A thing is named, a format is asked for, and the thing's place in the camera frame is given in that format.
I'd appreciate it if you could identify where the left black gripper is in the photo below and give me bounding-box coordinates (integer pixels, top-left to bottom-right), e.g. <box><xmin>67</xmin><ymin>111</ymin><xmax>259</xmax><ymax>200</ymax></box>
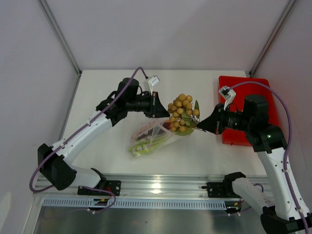
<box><xmin>126</xmin><ymin>91</ymin><xmax>170</xmax><ymax>118</ymax></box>

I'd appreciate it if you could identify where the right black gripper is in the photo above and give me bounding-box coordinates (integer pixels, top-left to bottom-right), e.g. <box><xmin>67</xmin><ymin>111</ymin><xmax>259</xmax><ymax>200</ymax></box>
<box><xmin>197</xmin><ymin>103</ymin><xmax>253</xmax><ymax>136</ymax></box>

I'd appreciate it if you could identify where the papaya slice toy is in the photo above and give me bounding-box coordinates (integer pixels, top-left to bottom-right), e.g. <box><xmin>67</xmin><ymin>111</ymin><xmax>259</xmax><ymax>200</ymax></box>
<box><xmin>132</xmin><ymin>120</ymin><xmax>169</xmax><ymax>141</ymax></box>

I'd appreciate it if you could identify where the longan fruit bunch toy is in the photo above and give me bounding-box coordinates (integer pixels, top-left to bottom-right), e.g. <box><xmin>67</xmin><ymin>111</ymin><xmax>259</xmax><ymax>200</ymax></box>
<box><xmin>167</xmin><ymin>94</ymin><xmax>205</xmax><ymax>137</ymax></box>

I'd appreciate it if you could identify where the clear zip top bag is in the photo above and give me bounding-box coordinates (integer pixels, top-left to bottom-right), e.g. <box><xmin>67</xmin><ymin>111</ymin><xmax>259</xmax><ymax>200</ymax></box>
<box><xmin>128</xmin><ymin>118</ymin><xmax>183</xmax><ymax>157</ymax></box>

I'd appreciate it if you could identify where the white green leek toy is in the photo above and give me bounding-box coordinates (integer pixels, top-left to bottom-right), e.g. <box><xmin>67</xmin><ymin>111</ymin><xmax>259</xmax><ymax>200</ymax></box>
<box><xmin>128</xmin><ymin>135</ymin><xmax>169</xmax><ymax>157</ymax></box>

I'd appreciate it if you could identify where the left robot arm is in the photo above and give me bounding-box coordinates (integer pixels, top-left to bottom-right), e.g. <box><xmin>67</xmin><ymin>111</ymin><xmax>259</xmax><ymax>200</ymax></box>
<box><xmin>38</xmin><ymin>78</ymin><xmax>169</xmax><ymax>195</ymax></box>

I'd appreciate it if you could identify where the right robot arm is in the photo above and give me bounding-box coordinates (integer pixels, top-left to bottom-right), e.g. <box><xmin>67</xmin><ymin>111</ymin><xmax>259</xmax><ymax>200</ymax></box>
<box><xmin>197</xmin><ymin>95</ymin><xmax>312</xmax><ymax>234</ymax></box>

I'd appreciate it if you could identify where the red plastic bin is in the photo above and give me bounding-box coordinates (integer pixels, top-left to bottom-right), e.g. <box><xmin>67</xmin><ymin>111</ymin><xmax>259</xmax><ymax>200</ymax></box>
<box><xmin>218</xmin><ymin>76</ymin><xmax>280</xmax><ymax>147</ymax></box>

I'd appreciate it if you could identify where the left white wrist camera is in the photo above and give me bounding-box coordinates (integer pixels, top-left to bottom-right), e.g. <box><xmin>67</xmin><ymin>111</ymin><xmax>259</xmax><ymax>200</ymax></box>
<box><xmin>143</xmin><ymin>76</ymin><xmax>160</xmax><ymax>93</ymax></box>

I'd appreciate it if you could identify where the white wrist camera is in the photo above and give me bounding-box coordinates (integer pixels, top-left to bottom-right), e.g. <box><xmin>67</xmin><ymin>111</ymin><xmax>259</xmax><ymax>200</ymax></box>
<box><xmin>218</xmin><ymin>86</ymin><xmax>236</xmax><ymax>110</ymax></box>
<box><xmin>143</xmin><ymin>76</ymin><xmax>160</xmax><ymax>93</ymax></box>

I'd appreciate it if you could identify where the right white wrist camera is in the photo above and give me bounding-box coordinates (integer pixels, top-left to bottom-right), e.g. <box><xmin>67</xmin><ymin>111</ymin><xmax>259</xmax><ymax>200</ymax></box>
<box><xmin>218</xmin><ymin>86</ymin><xmax>236</xmax><ymax>110</ymax></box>

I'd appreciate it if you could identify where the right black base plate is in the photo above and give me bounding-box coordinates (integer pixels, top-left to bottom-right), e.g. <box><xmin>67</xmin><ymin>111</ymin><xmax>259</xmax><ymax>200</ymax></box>
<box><xmin>201</xmin><ymin>182</ymin><xmax>235</xmax><ymax>198</ymax></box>

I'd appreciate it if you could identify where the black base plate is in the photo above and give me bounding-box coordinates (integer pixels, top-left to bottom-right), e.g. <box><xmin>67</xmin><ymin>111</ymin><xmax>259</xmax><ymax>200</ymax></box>
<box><xmin>201</xmin><ymin>182</ymin><xmax>235</xmax><ymax>198</ymax></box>
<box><xmin>78</xmin><ymin>180</ymin><xmax>121</xmax><ymax>196</ymax></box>

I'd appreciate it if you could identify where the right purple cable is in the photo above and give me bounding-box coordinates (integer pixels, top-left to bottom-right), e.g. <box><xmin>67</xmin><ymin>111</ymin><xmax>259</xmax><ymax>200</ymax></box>
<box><xmin>228</xmin><ymin>81</ymin><xmax>310</xmax><ymax>234</ymax></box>

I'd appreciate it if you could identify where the purple cable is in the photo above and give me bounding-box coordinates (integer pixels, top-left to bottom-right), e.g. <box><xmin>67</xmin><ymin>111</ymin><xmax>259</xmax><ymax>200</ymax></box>
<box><xmin>29</xmin><ymin>67</ymin><xmax>148</xmax><ymax>215</ymax></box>
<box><xmin>228</xmin><ymin>81</ymin><xmax>310</xmax><ymax>234</ymax></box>

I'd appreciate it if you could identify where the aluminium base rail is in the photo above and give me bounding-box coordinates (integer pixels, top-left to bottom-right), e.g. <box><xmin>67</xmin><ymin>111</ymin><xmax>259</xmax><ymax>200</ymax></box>
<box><xmin>33</xmin><ymin>174</ymin><xmax>273</xmax><ymax>200</ymax></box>

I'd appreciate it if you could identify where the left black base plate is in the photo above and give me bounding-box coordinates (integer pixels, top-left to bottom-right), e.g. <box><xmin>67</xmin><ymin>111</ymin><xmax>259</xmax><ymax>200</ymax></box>
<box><xmin>78</xmin><ymin>180</ymin><xmax>121</xmax><ymax>196</ymax></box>

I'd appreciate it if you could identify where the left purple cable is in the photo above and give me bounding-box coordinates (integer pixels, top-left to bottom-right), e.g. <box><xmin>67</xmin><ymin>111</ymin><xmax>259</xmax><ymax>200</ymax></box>
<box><xmin>29</xmin><ymin>67</ymin><xmax>148</xmax><ymax>215</ymax></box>

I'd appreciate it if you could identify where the right aluminium frame post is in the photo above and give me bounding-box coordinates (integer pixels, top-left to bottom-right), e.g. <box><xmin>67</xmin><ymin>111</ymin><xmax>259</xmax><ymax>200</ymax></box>
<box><xmin>246</xmin><ymin>0</ymin><xmax>299</xmax><ymax>78</ymax></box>

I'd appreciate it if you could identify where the aluminium frame post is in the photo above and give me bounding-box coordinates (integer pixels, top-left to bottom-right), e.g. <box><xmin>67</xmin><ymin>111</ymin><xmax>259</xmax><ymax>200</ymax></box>
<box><xmin>37</xmin><ymin>0</ymin><xmax>82</xmax><ymax>76</ymax></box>
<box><xmin>246</xmin><ymin>0</ymin><xmax>299</xmax><ymax>78</ymax></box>

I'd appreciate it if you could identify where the white slotted cable duct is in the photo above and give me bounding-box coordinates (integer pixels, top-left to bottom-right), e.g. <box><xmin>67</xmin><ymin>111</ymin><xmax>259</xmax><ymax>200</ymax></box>
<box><xmin>42</xmin><ymin>197</ymin><xmax>227</xmax><ymax>210</ymax></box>

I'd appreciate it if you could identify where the left aluminium frame post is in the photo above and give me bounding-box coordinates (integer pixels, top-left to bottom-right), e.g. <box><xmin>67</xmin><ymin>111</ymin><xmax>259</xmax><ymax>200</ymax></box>
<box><xmin>37</xmin><ymin>0</ymin><xmax>82</xmax><ymax>76</ymax></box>

